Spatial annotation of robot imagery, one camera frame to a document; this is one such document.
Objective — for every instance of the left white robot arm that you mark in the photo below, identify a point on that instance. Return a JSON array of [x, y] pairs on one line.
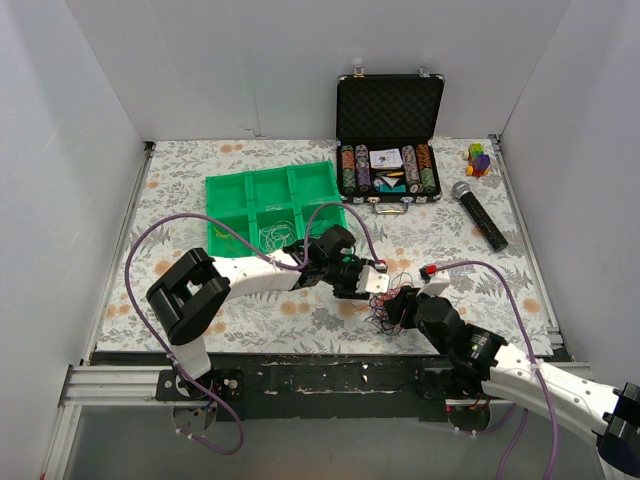
[[189, 295]]

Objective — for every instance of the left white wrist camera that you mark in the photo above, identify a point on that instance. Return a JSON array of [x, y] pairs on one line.
[[373, 278]]

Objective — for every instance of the green compartment tray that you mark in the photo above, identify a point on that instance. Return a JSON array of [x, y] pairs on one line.
[[272, 208]]

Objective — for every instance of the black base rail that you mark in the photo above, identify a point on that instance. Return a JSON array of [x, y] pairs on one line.
[[344, 386]]

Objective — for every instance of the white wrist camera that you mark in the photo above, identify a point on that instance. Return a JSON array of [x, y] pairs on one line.
[[373, 278], [435, 282]]

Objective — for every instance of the floral table mat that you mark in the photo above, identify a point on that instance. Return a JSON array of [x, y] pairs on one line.
[[497, 291]]

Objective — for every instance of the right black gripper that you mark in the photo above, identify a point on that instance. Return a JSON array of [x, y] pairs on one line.
[[401, 310]]

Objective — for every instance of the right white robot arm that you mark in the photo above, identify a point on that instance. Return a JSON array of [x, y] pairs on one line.
[[484, 363]]

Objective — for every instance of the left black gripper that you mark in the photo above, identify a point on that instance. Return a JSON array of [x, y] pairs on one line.
[[351, 279]]

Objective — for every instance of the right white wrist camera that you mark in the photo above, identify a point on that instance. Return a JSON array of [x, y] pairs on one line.
[[435, 282]]

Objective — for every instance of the black handheld microphone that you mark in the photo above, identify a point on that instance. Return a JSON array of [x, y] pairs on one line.
[[462, 192]]

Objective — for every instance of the colourful toy block train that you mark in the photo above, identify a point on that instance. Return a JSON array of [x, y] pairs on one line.
[[478, 161]]

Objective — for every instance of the black poker chip case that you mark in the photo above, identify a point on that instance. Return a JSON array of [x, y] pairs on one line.
[[385, 124]]

